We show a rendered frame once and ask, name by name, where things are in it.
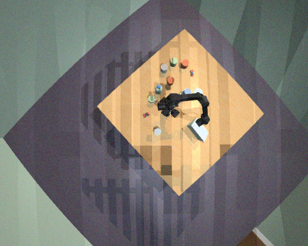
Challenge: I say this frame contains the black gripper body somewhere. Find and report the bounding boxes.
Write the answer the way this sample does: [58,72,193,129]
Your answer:
[159,97,180,117]

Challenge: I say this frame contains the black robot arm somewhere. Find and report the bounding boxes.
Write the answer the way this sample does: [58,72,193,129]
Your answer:
[157,92,210,127]

